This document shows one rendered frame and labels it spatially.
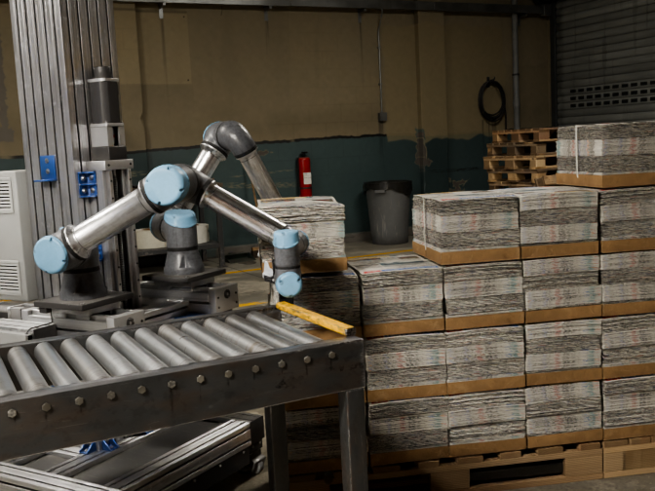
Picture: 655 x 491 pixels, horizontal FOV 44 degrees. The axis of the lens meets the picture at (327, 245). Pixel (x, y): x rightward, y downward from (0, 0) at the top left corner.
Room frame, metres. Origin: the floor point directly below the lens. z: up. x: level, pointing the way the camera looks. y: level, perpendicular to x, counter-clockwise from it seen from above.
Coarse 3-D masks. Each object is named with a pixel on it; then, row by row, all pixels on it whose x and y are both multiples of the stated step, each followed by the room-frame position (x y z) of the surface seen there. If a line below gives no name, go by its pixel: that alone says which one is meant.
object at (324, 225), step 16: (272, 208) 2.72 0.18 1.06; (288, 208) 2.71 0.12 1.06; (304, 208) 2.72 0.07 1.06; (320, 208) 2.72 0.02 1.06; (336, 208) 2.73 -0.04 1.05; (288, 224) 2.71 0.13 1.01; (304, 224) 2.72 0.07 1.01; (320, 224) 2.72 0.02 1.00; (336, 224) 2.73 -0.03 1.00; (320, 240) 2.72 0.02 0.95; (336, 240) 2.73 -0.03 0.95; (272, 256) 2.70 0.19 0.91; (304, 256) 2.71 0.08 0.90; (320, 256) 2.71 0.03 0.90; (336, 256) 2.72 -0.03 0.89; (320, 272) 2.73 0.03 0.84
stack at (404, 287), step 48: (336, 288) 2.73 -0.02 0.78; (384, 288) 2.76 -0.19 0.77; (432, 288) 2.78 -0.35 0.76; (480, 288) 2.81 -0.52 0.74; (528, 288) 2.84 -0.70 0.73; (576, 288) 2.86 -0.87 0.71; (384, 336) 2.77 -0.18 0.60; (432, 336) 2.78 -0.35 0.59; (480, 336) 2.80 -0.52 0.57; (528, 336) 2.83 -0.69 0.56; (576, 336) 2.86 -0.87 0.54; (384, 384) 2.75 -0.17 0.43; (432, 384) 2.78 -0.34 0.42; (576, 384) 2.86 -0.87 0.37; (288, 432) 2.70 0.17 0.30; (336, 432) 2.73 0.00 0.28; (384, 432) 2.76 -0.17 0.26; (432, 432) 2.78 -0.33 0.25; (480, 432) 2.81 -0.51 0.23; (528, 432) 2.83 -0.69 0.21; (336, 480) 2.72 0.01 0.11; (384, 480) 2.90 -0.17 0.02; (432, 480) 2.77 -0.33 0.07; (528, 480) 2.83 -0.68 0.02; (576, 480) 2.85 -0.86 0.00
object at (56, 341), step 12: (228, 312) 2.34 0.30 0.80; (240, 312) 2.33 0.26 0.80; (264, 312) 2.36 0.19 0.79; (276, 312) 2.38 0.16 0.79; (144, 324) 2.23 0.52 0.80; (156, 324) 2.22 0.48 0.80; (180, 324) 2.25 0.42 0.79; (60, 336) 2.14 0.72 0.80; (72, 336) 2.13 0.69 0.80; (84, 336) 2.13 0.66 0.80; (108, 336) 2.16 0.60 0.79; (132, 336) 2.19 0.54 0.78; (0, 348) 2.04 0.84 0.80; (24, 348) 2.06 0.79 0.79; (84, 348) 2.13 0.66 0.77; (36, 360) 2.07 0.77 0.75; (96, 360) 2.14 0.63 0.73; (12, 372) 2.05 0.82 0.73; (108, 372) 2.16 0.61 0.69; (48, 384) 2.08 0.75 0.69
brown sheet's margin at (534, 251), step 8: (520, 248) 2.83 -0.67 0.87; (528, 248) 2.83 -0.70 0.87; (536, 248) 2.83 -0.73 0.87; (544, 248) 2.84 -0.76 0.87; (552, 248) 2.84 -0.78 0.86; (560, 248) 2.85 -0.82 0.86; (568, 248) 2.85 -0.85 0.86; (576, 248) 2.85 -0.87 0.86; (584, 248) 2.86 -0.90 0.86; (592, 248) 2.86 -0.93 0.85; (520, 256) 2.83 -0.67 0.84; (528, 256) 2.83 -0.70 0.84; (536, 256) 2.83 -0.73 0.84; (544, 256) 2.84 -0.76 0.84
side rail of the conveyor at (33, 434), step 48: (96, 384) 1.66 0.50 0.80; (144, 384) 1.70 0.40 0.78; (192, 384) 1.74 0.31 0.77; (240, 384) 1.79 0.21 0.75; (288, 384) 1.85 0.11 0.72; (336, 384) 1.90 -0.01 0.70; (0, 432) 1.57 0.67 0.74; (48, 432) 1.61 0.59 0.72; (96, 432) 1.65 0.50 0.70; (144, 432) 1.70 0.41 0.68
